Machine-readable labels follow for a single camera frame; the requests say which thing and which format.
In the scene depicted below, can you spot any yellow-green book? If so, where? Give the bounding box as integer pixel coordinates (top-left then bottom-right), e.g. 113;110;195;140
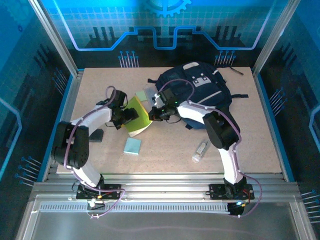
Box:
123;96;153;138

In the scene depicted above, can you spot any light blue sticky note pad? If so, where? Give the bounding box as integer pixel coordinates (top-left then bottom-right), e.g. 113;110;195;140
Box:
123;137;142;156

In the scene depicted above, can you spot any navy blue backpack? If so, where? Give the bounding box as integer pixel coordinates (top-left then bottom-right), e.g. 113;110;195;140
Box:
147;61;250;131

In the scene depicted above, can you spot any clear plastic tube case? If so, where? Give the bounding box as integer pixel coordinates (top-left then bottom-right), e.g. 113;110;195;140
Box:
191;139;210;164

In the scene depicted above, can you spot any small black connector box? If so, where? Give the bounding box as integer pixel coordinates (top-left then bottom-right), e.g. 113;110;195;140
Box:
227;201;245;217

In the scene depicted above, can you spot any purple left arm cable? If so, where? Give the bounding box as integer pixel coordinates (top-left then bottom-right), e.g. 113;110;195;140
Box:
63;86;126;220

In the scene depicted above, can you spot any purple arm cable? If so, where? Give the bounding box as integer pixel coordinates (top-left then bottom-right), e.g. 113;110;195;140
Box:
158;78;263;218
63;86;126;220

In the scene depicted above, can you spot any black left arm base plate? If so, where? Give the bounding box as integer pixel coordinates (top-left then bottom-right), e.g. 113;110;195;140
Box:
75;183;122;201

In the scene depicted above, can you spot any aluminium enclosure frame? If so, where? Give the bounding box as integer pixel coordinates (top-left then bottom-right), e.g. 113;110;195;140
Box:
14;0;317;240

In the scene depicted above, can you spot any grey slotted cable duct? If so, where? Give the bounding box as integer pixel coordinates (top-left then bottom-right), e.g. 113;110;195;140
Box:
39;203;231;213

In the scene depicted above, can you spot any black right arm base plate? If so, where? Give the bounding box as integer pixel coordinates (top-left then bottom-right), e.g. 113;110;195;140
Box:
208;183;255;201

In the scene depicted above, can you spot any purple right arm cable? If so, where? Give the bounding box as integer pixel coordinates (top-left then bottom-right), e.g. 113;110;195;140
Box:
158;78;263;218

